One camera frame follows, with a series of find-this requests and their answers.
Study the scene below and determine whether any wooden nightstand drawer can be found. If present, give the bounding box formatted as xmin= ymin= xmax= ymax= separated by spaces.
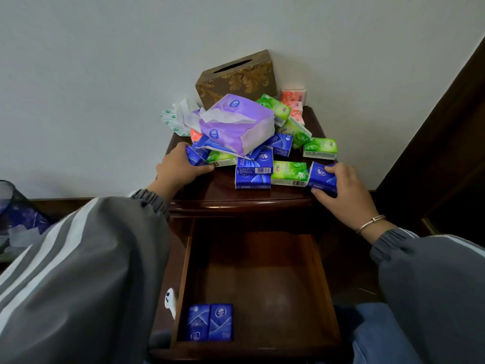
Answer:
xmin=170 ymin=219 xmax=344 ymax=353

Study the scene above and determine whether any wastebasket with blue liner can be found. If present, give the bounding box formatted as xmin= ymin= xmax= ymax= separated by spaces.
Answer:
xmin=0 ymin=180 xmax=54 ymax=264

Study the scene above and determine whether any green tissue packet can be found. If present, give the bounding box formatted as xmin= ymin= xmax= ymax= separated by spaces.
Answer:
xmin=270 ymin=161 xmax=310 ymax=188
xmin=277 ymin=117 xmax=313 ymax=150
xmin=302 ymin=137 xmax=338 ymax=161
xmin=255 ymin=94 xmax=292 ymax=128
xmin=206 ymin=150 xmax=239 ymax=168

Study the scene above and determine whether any silver bracelet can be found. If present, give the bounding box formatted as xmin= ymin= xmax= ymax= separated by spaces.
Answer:
xmin=355 ymin=214 xmax=387 ymax=236

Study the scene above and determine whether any dark wooden door frame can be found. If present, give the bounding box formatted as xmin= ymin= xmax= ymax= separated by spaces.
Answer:
xmin=374 ymin=34 xmax=485 ymax=248

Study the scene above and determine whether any brown gold tissue box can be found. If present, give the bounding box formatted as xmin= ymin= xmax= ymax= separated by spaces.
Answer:
xmin=195 ymin=49 xmax=278 ymax=110

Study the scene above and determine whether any person's left hand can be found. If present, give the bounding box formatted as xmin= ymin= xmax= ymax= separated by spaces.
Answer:
xmin=155 ymin=142 xmax=215 ymax=195

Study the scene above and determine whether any person's left forearm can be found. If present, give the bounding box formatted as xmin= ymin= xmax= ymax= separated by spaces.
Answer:
xmin=0 ymin=180 xmax=179 ymax=364

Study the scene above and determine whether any white ghost figure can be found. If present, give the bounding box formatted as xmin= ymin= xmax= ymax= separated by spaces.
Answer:
xmin=164 ymin=287 xmax=178 ymax=320

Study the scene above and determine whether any person's right forearm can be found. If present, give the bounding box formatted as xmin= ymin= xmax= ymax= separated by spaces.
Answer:
xmin=356 ymin=214 xmax=485 ymax=364

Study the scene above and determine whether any crumpled white tissue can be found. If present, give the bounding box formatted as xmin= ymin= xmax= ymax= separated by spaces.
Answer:
xmin=172 ymin=97 xmax=204 ymax=133

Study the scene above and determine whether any person's blue jeans leg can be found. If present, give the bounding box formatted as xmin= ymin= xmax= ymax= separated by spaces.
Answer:
xmin=350 ymin=302 xmax=423 ymax=364

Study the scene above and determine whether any white green tissue pack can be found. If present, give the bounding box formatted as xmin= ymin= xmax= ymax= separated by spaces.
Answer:
xmin=159 ymin=106 xmax=192 ymax=137

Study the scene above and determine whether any dark wooden nightstand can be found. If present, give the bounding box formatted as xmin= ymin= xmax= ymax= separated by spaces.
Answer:
xmin=149 ymin=105 xmax=381 ymax=364

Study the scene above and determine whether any purple soft tissue pack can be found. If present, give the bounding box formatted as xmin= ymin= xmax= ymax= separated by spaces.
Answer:
xmin=199 ymin=94 xmax=276 ymax=157

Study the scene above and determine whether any person's right hand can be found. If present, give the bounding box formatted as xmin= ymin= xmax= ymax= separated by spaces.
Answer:
xmin=311 ymin=163 xmax=380 ymax=231

